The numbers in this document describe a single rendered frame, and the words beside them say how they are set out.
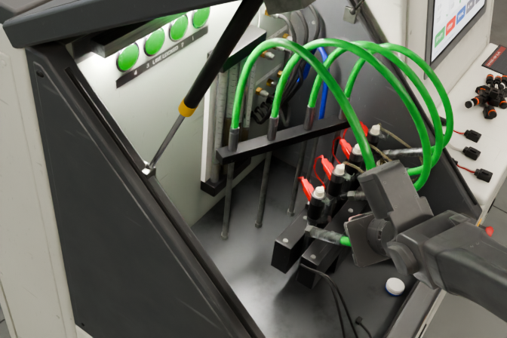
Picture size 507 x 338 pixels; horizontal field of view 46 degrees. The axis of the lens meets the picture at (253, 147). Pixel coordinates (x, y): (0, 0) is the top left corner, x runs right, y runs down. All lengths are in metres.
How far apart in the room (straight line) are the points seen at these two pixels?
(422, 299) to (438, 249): 0.59
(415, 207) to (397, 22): 0.63
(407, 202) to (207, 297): 0.32
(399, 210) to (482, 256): 0.15
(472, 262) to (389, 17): 0.78
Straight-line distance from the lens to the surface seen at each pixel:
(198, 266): 0.87
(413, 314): 1.21
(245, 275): 1.34
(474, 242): 0.65
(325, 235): 1.02
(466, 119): 1.66
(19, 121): 0.98
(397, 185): 0.74
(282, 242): 1.21
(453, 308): 2.50
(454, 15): 1.62
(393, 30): 1.32
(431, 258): 0.67
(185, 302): 0.93
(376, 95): 1.36
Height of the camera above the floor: 1.90
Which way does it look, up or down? 41 degrees down
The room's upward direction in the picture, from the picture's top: 7 degrees clockwise
